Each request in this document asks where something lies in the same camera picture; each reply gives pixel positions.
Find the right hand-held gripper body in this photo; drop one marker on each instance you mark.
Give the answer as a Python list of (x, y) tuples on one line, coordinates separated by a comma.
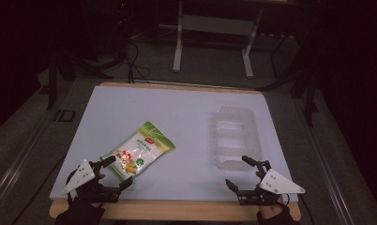
[(278, 184)]

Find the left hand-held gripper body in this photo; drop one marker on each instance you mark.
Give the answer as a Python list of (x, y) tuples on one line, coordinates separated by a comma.
[(82, 178)]

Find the clear plastic tray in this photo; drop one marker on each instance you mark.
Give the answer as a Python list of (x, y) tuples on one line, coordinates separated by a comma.
[(236, 137)]

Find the green and white snack packet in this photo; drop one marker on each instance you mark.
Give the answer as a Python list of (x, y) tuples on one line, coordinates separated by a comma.
[(136, 151)]

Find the person's left hand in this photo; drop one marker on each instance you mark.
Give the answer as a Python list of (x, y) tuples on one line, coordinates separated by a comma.
[(87, 188)]

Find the person's right hand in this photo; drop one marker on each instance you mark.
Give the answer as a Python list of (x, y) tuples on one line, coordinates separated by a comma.
[(269, 211)]

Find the wooden table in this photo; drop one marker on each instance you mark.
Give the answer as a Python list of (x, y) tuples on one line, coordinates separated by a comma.
[(177, 211)]

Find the white table mat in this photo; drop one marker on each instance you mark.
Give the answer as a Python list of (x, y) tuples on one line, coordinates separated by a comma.
[(177, 115)]

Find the black metal stand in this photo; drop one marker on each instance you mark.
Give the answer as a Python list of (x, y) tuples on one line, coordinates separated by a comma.
[(310, 100)]

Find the black floor bracket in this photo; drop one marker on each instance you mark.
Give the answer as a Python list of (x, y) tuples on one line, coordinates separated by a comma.
[(64, 115)]

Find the white metal desk frame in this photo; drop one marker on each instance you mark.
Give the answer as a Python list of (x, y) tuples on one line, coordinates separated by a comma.
[(218, 25)]

